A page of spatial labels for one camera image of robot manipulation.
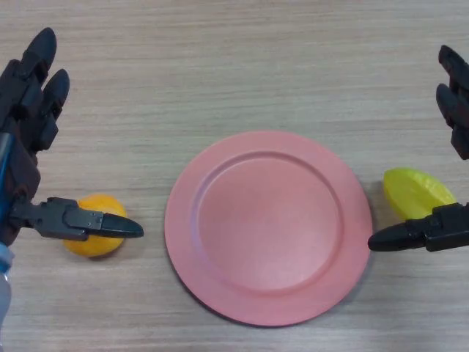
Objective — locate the orange pear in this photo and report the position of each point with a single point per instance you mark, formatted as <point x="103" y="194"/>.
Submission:
<point x="104" y="203"/>

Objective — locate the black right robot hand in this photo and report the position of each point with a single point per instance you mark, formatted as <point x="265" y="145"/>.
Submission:
<point x="447" y="229"/>

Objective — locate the yellow starfruit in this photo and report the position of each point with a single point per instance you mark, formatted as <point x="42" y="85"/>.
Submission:
<point x="412" y="190"/>

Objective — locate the pink round plate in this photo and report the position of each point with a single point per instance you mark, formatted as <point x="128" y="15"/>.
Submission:
<point x="269" y="229"/>

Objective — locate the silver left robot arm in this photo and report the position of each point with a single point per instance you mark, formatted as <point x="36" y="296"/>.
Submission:
<point x="3" y="293"/>

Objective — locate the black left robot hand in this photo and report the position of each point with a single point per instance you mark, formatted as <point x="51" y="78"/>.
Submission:
<point x="22" y="110"/>

